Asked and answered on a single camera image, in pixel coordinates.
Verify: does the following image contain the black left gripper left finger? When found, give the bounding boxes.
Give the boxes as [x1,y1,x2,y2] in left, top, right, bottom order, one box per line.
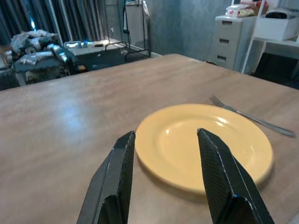
[76,131,136,224]

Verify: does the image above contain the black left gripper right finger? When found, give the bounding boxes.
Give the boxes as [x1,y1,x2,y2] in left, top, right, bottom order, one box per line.
[197,127,275,224]

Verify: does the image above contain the yellow round plate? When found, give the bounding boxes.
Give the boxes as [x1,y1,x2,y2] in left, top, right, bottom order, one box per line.
[135,104,274,196]

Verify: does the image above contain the silver metal fork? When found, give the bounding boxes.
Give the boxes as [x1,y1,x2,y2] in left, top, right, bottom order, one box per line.
[209,95,296,138]

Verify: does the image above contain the grey low table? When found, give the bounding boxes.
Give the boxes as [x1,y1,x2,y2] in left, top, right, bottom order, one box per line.
[63,38,128,69]

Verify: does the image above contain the black metal clothes rack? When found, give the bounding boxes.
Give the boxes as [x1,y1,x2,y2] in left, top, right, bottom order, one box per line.
[102,0,151,63]

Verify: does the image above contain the white shelf unit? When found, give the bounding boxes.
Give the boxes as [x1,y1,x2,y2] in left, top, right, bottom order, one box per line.
[240,0,299,75]

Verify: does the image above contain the white drawer cabinet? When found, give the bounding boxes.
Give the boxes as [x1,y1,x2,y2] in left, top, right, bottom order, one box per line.
[214,14,257,72]

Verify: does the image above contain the pile of grey bundles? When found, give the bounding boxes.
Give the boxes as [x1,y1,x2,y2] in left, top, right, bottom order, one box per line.
[4,29,78,85]

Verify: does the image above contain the white box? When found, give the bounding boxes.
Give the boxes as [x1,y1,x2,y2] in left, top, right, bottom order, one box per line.
[253,15,299,42]

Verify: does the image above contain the white plastic packet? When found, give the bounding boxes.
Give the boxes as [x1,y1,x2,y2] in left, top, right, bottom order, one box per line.
[225,4,248,17]

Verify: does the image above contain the dark curtains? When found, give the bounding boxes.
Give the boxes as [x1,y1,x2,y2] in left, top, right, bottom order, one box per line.
[0,0,103,45]

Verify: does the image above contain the black and grey device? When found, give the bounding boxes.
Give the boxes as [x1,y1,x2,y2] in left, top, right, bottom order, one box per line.
[265,7,297,19]

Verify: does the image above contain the colourful snack packets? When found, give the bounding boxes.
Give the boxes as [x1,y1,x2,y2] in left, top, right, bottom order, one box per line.
[238,0,269,16]

